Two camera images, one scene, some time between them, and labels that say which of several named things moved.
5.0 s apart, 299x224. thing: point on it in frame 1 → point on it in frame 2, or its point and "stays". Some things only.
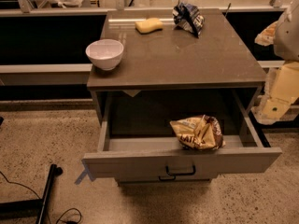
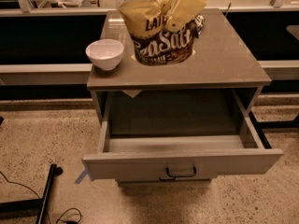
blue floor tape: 82,175 stays
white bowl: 106,53 stays
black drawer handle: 181,174 stays
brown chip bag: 199,133 → 143,21
